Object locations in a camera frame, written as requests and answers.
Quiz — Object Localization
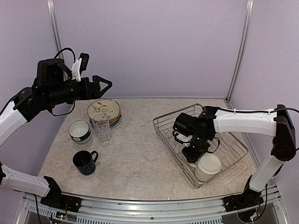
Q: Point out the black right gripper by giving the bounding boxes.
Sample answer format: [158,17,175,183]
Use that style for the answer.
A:
[182,133,211,163]

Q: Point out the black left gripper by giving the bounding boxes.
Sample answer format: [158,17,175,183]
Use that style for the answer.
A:
[45,74,112,106]

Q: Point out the white ribbed mug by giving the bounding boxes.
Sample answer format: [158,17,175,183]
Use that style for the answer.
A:
[194,153,222,182]

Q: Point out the cream bird pattern plate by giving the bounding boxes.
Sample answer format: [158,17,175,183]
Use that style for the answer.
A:
[87,99,121,120]

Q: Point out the clear glass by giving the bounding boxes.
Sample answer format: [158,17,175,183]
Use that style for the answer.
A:
[94,123,111,143]
[93,113,109,125]

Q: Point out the yellow polka dot plate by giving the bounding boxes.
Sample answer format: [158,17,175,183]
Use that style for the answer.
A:
[109,114,122,127]
[90,113,121,125]

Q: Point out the blue polka dot plate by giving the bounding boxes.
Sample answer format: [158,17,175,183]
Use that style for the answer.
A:
[110,116,122,129]

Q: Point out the teal and white bowl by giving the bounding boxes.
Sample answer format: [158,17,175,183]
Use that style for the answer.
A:
[68,120,91,140]

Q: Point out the pale green ribbed bowl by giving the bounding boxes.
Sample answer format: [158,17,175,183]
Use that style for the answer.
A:
[72,137,90,145]

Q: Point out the dark blue cup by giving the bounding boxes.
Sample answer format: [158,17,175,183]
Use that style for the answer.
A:
[72,150,99,175]

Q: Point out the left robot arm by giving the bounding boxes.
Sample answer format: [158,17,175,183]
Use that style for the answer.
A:
[0,58,113,208]

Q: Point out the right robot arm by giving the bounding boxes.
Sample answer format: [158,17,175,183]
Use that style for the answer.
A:
[173,105,298,207]

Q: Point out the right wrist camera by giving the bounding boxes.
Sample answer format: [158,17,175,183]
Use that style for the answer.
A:
[172,131,191,147]

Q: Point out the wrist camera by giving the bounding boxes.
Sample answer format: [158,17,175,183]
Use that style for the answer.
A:
[71,53,90,82]
[172,131,191,147]

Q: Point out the metal wire dish rack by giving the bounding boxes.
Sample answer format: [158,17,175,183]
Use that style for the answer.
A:
[153,104,248,189]

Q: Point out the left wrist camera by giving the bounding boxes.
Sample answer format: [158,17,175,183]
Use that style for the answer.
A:
[71,53,90,82]

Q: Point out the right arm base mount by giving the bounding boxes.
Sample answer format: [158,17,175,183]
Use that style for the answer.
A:
[222,193,264,212]

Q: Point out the left aluminium frame post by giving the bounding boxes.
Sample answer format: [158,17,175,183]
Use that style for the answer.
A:
[47,0,62,52]

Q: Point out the aluminium frame post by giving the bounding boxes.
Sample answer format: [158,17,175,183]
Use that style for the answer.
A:
[226,0,254,103]
[47,0,62,52]

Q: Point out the right aluminium frame post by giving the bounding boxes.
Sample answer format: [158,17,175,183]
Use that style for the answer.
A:
[226,0,254,103]

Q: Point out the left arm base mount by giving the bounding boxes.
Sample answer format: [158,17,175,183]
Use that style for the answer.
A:
[41,190,82,213]

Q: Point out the front aluminium frame rail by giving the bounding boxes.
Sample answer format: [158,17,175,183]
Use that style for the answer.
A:
[22,186,288,224]

